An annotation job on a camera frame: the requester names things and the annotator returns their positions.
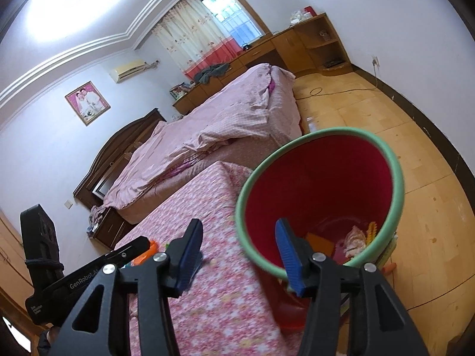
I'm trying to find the dark wooden headboard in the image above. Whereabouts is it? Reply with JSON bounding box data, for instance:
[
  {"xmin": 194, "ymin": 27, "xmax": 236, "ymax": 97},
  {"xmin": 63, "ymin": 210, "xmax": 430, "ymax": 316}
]
[{"xmin": 73, "ymin": 108, "xmax": 167, "ymax": 208}]

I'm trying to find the orange plastic piece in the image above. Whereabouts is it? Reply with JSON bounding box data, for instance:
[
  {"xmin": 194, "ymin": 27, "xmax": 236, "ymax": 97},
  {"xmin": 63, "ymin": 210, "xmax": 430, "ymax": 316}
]
[{"xmin": 306, "ymin": 233, "xmax": 336, "ymax": 258}]

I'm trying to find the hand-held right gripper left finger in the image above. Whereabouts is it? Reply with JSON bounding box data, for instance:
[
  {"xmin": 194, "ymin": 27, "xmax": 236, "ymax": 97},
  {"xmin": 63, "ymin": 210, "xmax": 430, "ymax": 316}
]
[{"xmin": 48, "ymin": 219, "xmax": 205, "ymax": 356}]

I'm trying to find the pink floral cloth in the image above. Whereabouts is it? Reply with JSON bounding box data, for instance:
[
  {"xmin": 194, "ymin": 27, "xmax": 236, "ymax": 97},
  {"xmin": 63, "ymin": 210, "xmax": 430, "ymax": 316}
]
[{"xmin": 115, "ymin": 161, "xmax": 308, "ymax": 356}]

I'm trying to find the wooden wardrobe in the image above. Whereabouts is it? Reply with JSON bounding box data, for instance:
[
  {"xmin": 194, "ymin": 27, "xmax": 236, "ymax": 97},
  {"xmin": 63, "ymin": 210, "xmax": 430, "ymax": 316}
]
[{"xmin": 0, "ymin": 209, "xmax": 36, "ymax": 327}]

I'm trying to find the thin floor cable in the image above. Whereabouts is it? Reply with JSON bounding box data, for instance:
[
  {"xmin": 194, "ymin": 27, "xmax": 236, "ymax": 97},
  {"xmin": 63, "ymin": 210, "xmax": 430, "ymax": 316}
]
[{"xmin": 295, "ymin": 65, "xmax": 383, "ymax": 99}]

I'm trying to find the grey cloth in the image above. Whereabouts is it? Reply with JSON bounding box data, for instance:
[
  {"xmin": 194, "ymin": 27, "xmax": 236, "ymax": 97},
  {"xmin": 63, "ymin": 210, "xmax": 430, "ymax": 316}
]
[{"xmin": 195, "ymin": 63, "xmax": 231, "ymax": 84}]

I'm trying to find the wall air conditioner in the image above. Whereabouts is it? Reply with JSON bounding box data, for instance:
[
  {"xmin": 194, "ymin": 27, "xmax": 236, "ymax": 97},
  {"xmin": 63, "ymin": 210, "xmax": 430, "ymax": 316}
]
[{"xmin": 109, "ymin": 58, "xmax": 147, "ymax": 84}]

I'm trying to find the orange toy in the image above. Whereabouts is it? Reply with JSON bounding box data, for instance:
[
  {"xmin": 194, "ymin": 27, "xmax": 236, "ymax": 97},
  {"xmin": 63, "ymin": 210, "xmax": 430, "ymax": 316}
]
[{"xmin": 126, "ymin": 240, "xmax": 158, "ymax": 268}]

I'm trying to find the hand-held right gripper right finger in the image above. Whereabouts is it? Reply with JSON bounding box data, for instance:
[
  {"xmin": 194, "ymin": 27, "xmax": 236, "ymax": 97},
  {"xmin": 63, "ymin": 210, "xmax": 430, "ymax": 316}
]
[{"xmin": 275, "ymin": 218, "xmax": 427, "ymax": 356}]

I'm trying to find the long wooden desk cabinet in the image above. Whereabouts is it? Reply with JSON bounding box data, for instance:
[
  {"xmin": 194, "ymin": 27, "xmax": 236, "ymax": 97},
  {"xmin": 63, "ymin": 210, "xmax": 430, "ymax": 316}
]
[{"xmin": 172, "ymin": 12, "xmax": 351, "ymax": 115}]

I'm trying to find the pile of clothes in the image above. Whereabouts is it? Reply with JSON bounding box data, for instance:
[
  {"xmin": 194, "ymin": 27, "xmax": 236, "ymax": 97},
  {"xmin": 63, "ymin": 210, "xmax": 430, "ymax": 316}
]
[{"xmin": 87, "ymin": 205, "xmax": 110, "ymax": 234}]

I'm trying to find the window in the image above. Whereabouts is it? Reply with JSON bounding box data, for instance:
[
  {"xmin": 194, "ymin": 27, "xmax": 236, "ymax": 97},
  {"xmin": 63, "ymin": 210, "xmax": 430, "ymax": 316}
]
[{"xmin": 197, "ymin": 0, "xmax": 270, "ymax": 45}]

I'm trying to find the red bucket with green rim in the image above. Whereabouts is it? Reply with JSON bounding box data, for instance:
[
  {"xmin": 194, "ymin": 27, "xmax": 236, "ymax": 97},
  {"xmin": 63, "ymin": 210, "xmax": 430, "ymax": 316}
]
[{"xmin": 235, "ymin": 128, "xmax": 405, "ymax": 332}]

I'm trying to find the framed wall photo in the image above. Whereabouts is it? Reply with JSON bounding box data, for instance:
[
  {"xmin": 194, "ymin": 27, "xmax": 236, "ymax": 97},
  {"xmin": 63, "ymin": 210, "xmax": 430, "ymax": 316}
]
[{"xmin": 65, "ymin": 81, "xmax": 111, "ymax": 127}]

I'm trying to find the white and red curtain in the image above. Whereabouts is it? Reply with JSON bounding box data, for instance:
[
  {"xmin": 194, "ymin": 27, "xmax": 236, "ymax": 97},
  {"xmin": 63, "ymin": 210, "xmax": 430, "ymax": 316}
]
[{"xmin": 152, "ymin": 0, "xmax": 240, "ymax": 81}]

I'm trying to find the pink dotted mattress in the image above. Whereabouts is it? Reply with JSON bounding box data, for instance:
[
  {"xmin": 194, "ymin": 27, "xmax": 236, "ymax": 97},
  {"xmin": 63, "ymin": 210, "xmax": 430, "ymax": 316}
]
[{"xmin": 119, "ymin": 82, "xmax": 303, "ymax": 225}]

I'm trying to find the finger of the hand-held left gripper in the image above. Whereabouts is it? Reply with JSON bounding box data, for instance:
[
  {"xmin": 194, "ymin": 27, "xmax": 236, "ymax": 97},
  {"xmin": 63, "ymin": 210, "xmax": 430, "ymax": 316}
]
[{"xmin": 97, "ymin": 236, "xmax": 150, "ymax": 266}]

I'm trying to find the person's left forearm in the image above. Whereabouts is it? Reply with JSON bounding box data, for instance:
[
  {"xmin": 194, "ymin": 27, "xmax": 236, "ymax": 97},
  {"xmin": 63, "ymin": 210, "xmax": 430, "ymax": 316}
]
[{"xmin": 37, "ymin": 326, "xmax": 62, "ymax": 356}]

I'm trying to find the dark wooden nightstand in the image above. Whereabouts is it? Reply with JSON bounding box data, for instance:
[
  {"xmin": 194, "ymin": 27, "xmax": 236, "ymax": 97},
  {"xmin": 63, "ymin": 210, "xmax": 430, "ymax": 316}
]
[{"xmin": 94, "ymin": 208, "xmax": 136, "ymax": 251}]

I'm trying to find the wooden bed with pink duvet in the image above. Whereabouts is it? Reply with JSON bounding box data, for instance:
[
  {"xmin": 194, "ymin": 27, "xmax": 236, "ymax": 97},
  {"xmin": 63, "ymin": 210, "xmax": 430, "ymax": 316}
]
[{"xmin": 104, "ymin": 63, "xmax": 301, "ymax": 208}]

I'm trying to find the stack of books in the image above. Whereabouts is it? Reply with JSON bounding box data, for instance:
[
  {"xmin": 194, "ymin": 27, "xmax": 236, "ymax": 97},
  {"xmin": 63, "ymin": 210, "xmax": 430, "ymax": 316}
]
[{"xmin": 170, "ymin": 82, "xmax": 195, "ymax": 101}]

